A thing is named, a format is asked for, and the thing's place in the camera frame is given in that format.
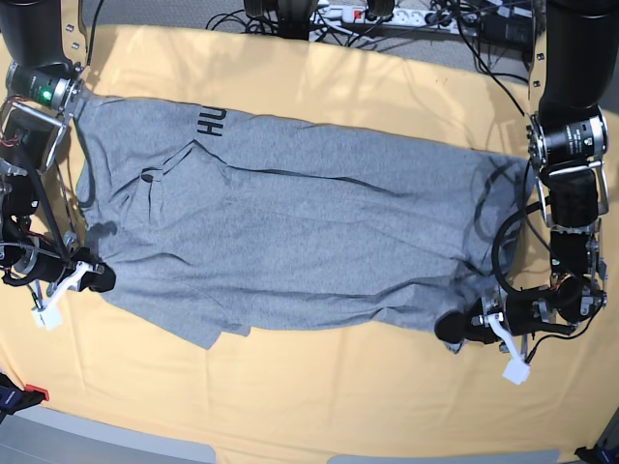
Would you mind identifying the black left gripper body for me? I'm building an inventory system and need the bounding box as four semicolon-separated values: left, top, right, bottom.
466;297;536;344

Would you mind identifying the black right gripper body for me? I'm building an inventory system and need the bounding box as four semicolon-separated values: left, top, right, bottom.
9;248;92;288

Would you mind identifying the grey t-shirt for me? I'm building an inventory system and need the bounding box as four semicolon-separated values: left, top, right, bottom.
74;95;531;348

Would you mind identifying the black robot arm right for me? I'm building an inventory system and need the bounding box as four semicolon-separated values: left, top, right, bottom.
1;0;115;293

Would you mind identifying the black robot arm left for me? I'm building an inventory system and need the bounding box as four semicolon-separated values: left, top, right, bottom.
434;1;618;344

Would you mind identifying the yellow tablecloth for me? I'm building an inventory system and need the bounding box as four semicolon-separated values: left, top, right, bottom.
1;25;618;463

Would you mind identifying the red and black clamp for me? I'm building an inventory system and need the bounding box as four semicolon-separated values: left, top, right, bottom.
0;373;49;422

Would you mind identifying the black clamp right corner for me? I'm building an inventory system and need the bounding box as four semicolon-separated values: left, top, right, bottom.
575;436;618;464

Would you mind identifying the black power adapter box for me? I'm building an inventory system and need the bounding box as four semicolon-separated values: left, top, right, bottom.
481;14;546;52

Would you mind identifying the white power strip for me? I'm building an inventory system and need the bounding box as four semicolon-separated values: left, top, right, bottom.
310;1;458;35

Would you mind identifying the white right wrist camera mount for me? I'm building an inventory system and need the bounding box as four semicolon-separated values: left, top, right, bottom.
31;261;104;331

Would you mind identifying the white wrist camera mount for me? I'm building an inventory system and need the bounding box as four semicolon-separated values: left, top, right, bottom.
31;261;104;331
472;312;530;385

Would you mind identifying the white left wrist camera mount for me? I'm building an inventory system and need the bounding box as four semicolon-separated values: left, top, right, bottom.
472;312;530;385

